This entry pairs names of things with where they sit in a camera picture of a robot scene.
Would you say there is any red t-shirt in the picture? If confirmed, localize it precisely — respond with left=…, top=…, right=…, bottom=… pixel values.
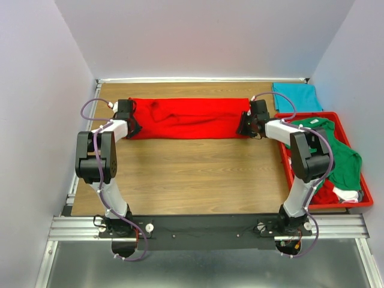
left=311, top=179, right=340, bottom=205
left=132, top=98, right=250, bottom=140

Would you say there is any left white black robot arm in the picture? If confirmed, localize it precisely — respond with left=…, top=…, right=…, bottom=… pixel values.
left=74, top=98, right=143, bottom=237

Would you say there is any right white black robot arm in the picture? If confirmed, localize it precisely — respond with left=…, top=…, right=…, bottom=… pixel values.
left=236, top=100, right=334, bottom=237

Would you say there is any folded blue t-shirt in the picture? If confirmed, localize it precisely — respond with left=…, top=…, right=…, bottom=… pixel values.
left=272, top=82, right=323, bottom=113

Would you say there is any green t-shirt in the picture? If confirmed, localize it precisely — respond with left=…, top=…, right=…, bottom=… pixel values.
left=292, top=117, right=362, bottom=191

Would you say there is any red t-shirt in bin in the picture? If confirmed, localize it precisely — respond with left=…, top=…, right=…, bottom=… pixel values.
left=311, top=179, right=340, bottom=205

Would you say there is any white t-shirt in bin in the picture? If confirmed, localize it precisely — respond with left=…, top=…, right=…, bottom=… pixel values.
left=332, top=187, right=359, bottom=203

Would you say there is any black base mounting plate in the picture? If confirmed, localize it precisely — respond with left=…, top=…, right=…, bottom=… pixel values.
left=93, top=214, right=313, bottom=259

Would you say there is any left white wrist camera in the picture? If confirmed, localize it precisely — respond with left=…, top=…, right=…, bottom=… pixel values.
left=107, top=102, right=118, bottom=112

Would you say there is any aluminium rail frame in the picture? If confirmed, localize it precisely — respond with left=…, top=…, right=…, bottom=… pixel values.
left=36, top=77, right=383, bottom=287

